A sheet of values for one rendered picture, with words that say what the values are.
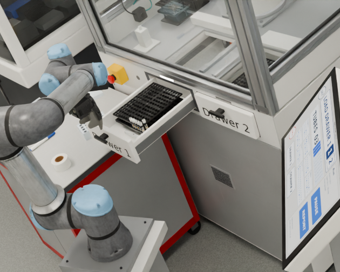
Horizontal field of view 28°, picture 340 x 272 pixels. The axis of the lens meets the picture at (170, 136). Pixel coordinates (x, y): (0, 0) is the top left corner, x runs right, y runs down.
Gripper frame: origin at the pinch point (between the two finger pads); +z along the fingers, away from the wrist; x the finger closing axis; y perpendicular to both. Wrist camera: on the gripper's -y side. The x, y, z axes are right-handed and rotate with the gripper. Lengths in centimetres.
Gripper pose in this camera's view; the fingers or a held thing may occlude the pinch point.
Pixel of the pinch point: (98, 123)
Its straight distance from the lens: 250.1
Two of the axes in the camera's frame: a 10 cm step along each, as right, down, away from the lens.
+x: 6.6, 2.9, -6.9
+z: 3.0, 7.5, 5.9
